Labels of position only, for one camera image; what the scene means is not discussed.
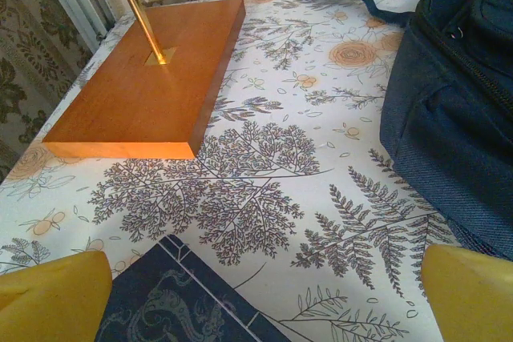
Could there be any gold jewelry stand wooden base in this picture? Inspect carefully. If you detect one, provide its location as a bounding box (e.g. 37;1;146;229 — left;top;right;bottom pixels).
42;0;246;160

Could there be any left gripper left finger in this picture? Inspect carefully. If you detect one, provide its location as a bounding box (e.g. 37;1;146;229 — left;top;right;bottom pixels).
0;250;113;342

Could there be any dark blue dragon notebook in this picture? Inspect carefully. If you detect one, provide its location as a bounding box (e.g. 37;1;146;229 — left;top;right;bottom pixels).
95;233;292;342

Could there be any navy blue backpack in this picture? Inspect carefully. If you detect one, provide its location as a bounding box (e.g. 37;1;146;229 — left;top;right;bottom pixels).
298;0;513;261

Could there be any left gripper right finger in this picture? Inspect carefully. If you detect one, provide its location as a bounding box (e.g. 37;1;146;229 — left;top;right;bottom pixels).
421;243;513;342

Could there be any aluminium frame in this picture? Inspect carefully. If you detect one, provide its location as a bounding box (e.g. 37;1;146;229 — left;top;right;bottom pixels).
31;0;117;45

